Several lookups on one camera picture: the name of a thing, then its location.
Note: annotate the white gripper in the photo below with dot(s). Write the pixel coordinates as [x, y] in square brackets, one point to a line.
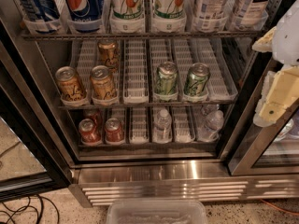
[288, 37]

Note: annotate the middle wire shelf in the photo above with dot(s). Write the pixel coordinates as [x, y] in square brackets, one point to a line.
[68, 107]

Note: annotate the white 7up can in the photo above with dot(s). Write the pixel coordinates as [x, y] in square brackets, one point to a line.
[168, 9]
[127, 9]

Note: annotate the left white 7up can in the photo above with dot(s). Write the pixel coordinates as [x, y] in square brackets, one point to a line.
[127, 9]

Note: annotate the right clear water bottle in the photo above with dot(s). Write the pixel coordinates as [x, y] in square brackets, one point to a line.
[211, 126]

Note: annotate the white tea can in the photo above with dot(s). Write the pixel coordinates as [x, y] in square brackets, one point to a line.
[247, 13]
[207, 12]

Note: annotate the rear gold can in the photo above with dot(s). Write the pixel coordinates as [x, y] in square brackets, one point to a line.
[109, 54]

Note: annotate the clear water bottle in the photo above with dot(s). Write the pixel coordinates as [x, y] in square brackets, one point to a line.
[211, 126]
[162, 127]
[206, 109]

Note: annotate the green can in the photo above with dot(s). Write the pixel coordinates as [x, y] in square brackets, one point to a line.
[197, 77]
[166, 78]

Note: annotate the right glass fridge door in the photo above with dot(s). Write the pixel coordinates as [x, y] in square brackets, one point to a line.
[267, 150]

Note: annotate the right white 7up can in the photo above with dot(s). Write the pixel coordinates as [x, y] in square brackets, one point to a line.
[168, 9]

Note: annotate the glass fridge door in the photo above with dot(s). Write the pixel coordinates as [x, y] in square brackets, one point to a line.
[37, 167]
[267, 150]

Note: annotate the front left gold can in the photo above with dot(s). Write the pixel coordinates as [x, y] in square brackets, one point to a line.
[70, 84]

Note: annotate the rear red can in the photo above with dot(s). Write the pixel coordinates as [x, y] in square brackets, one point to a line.
[94, 114]

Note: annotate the left green can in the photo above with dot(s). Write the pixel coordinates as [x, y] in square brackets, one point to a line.
[166, 78]

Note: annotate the stainless fridge cabinet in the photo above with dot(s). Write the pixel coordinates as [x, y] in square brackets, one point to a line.
[183, 168]

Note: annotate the empty white can tray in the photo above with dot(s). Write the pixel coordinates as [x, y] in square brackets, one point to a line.
[135, 73]

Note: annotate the front left red can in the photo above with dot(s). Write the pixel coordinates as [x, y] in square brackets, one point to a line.
[89, 131]

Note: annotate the rear clear water bottle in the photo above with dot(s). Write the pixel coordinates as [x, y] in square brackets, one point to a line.
[206, 109]

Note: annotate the gold can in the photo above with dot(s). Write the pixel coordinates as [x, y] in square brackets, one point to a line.
[103, 83]
[70, 84]
[109, 54]

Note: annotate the clear plastic bin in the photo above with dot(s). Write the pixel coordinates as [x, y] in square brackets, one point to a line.
[156, 211]

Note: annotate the right green can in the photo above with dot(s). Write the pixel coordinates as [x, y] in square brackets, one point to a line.
[197, 77]

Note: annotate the red can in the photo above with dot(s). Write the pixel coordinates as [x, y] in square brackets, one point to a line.
[114, 130]
[94, 114]
[89, 131]

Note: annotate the middle clear water bottle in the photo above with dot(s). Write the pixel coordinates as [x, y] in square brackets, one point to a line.
[162, 127]

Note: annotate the right white tea can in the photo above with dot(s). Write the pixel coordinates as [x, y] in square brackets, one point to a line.
[247, 13]

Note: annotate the left white tea can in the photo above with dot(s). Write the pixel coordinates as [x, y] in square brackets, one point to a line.
[207, 12]

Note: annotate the left glass fridge door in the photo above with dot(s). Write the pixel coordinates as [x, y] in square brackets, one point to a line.
[37, 167]

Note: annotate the blue pepsi can with logo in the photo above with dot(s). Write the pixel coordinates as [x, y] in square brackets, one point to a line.
[85, 10]

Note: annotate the left blue pepsi can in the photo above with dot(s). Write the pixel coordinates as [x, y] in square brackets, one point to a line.
[40, 10]

